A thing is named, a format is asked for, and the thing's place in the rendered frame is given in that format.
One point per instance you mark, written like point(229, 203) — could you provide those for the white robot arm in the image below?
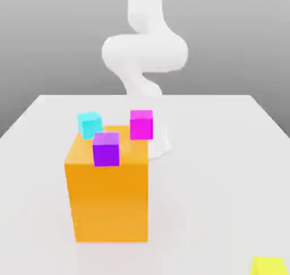
point(145, 52)

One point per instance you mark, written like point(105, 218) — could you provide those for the small magenta cube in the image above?
point(141, 127)

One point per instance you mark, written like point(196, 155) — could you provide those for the small purple cube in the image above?
point(106, 152)

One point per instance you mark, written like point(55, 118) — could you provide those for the small cyan cube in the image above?
point(89, 125)

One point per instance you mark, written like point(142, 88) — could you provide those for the small yellow cube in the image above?
point(268, 267)

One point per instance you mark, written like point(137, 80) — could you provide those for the large orange box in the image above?
point(108, 200)

